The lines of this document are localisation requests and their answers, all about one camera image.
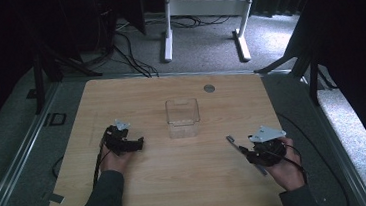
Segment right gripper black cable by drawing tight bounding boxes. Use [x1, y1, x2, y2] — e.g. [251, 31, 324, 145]
[268, 141, 311, 189]

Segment person's left hand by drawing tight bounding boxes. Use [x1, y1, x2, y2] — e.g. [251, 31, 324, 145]
[98, 136, 135, 176]

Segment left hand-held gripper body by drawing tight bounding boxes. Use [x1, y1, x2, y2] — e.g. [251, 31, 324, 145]
[101, 117, 135, 158]

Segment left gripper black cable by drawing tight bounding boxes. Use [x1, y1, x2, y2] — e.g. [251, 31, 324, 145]
[88, 142, 116, 191]

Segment black metal stand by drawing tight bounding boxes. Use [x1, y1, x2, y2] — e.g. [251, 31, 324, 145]
[20, 36, 107, 117]
[251, 33, 341, 112]

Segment clear plastic container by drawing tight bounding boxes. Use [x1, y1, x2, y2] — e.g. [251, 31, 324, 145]
[164, 97, 203, 140]

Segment black tape strip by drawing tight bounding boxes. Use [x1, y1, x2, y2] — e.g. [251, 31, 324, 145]
[47, 192, 66, 206]

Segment white desk frame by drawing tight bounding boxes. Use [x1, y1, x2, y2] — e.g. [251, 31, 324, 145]
[156, 0, 264, 70]

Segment black floor cables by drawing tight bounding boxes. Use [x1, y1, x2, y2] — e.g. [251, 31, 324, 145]
[96, 8, 236, 83]

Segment person's right hand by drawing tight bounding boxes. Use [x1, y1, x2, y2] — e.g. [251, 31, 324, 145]
[261, 134, 307, 194]

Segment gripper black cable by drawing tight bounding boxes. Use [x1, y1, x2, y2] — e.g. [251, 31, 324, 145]
[268, 141, 311, 189]
[88, 142, 116, 191]

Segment long black floor cable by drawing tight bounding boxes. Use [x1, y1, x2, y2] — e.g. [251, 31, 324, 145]
[275, 106, 351, 206]

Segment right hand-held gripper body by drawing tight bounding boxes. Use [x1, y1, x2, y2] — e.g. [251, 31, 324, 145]
[246, 122, 290, 169]

